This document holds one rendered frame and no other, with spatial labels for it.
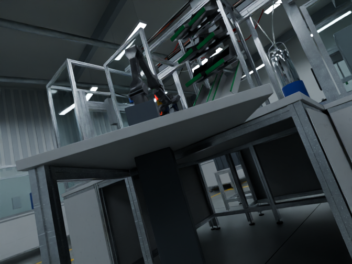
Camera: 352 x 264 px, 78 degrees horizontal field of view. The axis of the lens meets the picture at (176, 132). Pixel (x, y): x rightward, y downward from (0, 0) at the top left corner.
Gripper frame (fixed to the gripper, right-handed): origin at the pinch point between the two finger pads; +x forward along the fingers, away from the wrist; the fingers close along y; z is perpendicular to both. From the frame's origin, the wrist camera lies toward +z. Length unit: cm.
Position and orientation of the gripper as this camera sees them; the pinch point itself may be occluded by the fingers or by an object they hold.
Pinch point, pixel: (173, 109)
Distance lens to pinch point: 148.3
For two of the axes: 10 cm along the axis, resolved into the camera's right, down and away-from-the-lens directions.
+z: 2.9, -6.3, 7.2
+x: 6.3, 6.9, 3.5
